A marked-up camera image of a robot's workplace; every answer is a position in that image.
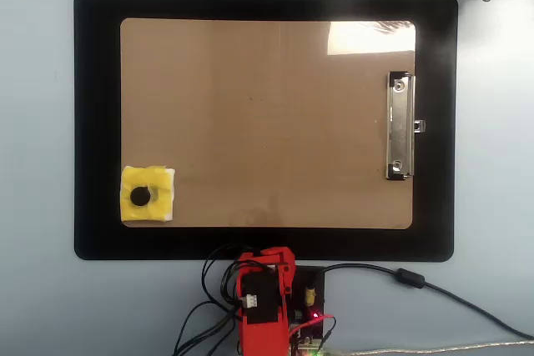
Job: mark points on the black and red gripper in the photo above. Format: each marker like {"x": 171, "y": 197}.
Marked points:
{"x": 263, "y": 295}

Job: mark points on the yellow sponge with black knob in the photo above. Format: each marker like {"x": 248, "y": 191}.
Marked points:
{"x": 129, "y": 179}

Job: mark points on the black robot base with electronics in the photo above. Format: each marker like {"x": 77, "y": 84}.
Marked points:
{"x": 304, "y": 277}

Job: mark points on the brown clipboard board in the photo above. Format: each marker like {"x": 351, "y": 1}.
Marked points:
{"x": 250, "y": 81}

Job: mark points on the metal clipboard clip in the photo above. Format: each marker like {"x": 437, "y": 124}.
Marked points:
{"x": 398, "y": 131}

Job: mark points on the black rubber mat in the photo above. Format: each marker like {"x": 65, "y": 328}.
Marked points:
{"x": 96, "y": 81}

